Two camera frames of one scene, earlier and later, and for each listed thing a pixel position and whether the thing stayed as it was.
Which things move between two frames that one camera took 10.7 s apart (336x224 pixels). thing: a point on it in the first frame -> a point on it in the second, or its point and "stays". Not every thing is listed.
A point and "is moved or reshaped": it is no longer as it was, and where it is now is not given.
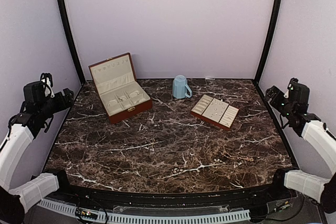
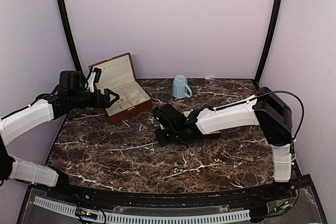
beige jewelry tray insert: x=215 y=110 is moved or reshaped
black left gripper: x=69 y=99 -> x=105 y=104
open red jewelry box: x=121 y=95 stays
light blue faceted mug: x=180 y=89 stays
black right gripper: x=274 y=102 -> x=162 y=141
